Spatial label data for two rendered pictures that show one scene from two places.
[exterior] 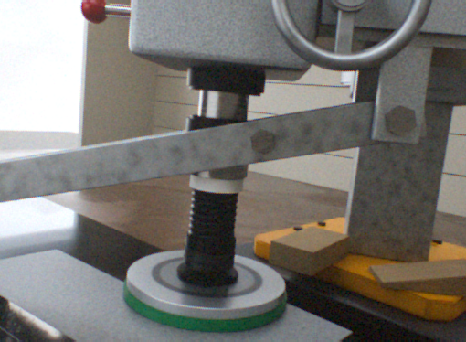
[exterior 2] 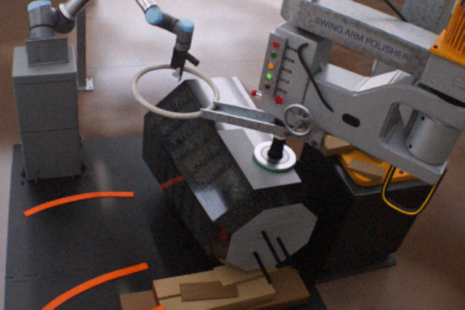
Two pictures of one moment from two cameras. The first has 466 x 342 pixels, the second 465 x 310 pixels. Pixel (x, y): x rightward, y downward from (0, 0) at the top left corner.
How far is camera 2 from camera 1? 175 cm
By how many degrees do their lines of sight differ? 36
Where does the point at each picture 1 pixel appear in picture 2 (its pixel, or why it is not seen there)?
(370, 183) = not seen: hidden behind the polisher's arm
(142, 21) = (261, 104)
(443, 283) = (367, 174)
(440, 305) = (360, 181)
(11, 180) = (231, 120)
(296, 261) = (323, 149)
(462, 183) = not seen: outside the picture
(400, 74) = (316, 133)
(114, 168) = (253, 126)
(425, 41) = (322, 128)
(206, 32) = (274, 111)
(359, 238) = not seen: hidden behind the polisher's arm
